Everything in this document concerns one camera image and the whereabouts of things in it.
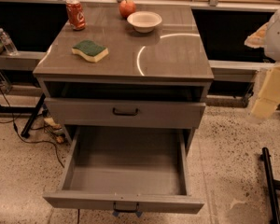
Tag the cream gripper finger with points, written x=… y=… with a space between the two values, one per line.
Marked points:
x=268 y=98
x=257 y=39

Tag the grey drawer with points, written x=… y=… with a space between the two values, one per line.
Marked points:
x=148 y=114
x=126 y=170

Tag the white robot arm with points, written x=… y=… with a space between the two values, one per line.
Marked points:
x=272 y=41

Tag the grey drawer cabinet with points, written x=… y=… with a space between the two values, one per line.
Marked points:
x=168 y=64

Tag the grey top drawer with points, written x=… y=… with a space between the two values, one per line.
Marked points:
x=148 y=114

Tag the white bowl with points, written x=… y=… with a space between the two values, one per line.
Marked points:
x=144 y=21

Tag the red apple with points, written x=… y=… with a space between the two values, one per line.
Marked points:
x=126 y=8

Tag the green yellow sponge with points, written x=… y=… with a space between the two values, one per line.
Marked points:
x=90 y=51

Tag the orange soda can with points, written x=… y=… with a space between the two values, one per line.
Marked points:
x=75 y=14

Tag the power strip on floor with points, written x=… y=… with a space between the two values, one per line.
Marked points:
x=54 y=130

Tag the grey side shelf left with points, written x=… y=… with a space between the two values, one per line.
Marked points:
x=23 y=61

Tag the clear water bottle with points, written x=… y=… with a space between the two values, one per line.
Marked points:
x=8 y=43

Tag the black table leg left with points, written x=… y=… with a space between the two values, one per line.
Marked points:
x=29 y=123

